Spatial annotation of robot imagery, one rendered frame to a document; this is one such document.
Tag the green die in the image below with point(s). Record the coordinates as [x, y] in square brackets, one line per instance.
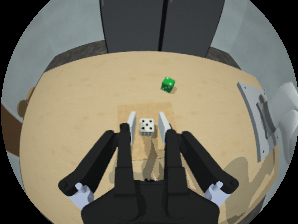
[168, 84]

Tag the white die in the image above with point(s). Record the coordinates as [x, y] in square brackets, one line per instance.
[146, 126]

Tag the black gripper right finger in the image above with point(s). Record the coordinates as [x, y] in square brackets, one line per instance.
[213, 181]

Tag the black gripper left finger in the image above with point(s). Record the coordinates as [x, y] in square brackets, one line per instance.
[93, 166]

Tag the tan square mat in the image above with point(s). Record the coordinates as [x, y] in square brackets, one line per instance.
[146, 146]

